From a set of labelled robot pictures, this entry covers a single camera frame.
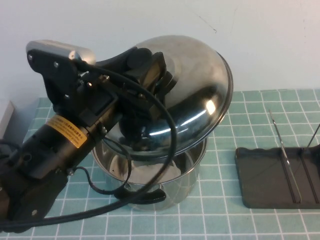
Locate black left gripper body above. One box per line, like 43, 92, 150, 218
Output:
79, 47, 163, 136

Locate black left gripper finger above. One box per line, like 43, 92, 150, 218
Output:
147, 79, 176, 112
151, 51, 168, 82

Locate steel pot lid black knob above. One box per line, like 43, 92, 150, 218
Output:
119, 34, 235, 161

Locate white board beige edge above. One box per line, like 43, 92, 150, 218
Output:
0, 100, 18, 137

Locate teal tile-pattern tablecloth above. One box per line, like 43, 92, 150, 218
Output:
0, 89, 320, 240

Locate thick black cable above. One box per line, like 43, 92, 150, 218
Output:
0, 58, 179, 230

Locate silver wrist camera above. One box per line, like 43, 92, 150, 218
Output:
26, 39, 97, 66

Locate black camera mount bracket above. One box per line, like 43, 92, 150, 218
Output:
26, 48, 81, 112

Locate stainless steel pot black handles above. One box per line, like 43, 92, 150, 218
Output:
91, 136, 208, 211

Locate thin black cable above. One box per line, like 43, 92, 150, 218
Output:
66, 137, 133, 196

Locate black lid rack wire dividers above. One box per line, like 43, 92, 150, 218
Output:
234, 108, 320, 210

